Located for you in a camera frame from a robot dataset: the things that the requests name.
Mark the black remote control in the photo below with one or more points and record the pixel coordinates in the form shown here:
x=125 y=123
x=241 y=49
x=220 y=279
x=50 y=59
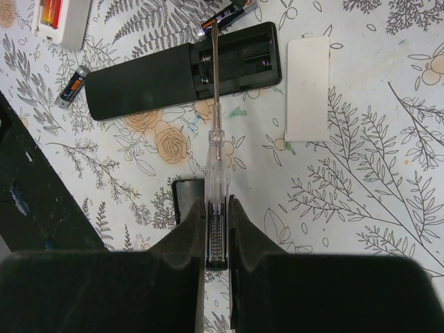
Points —
x=248 y=59

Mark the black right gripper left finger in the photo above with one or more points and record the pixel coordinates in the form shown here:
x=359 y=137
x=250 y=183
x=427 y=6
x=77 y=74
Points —
x=158 y=290

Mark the black battery cover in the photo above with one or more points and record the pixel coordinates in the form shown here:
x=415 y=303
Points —
x=185 y=192

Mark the small battery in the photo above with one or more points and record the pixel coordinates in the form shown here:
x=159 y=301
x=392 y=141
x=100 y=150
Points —
x=76 y=82
x=224 y=18

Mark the clear handle screwdriver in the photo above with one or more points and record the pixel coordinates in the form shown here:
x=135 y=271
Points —
x=216 y=179

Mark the floral table mat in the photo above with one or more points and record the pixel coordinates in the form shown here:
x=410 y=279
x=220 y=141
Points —
x=376 y=187

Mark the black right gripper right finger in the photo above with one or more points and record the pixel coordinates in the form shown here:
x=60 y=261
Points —
x=272 y=290

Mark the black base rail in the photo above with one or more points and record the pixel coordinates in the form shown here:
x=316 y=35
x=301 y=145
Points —
x=37 y=210

